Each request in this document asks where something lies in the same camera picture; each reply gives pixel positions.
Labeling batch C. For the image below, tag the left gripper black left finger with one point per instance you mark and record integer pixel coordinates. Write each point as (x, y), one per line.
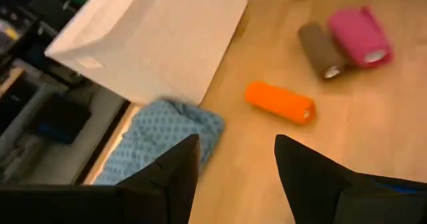
(173, 180)

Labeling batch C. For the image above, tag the brown bandage roll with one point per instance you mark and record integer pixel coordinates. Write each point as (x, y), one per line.
(318, 49)

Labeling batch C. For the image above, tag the black computer tower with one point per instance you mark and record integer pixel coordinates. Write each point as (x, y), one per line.
(61, 117)

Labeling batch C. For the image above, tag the light blue patterned cloth gown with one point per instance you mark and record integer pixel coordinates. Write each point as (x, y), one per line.
(160, 130)

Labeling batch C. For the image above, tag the pink bandage roll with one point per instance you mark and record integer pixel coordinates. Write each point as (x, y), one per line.
(358, 34)

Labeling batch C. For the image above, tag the white box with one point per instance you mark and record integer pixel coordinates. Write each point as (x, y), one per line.
(156, 40)

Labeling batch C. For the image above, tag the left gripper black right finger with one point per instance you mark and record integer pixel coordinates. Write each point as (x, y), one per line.
(317, 184)

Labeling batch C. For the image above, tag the orange bandage roll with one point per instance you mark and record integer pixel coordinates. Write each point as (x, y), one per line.
(280, 101)

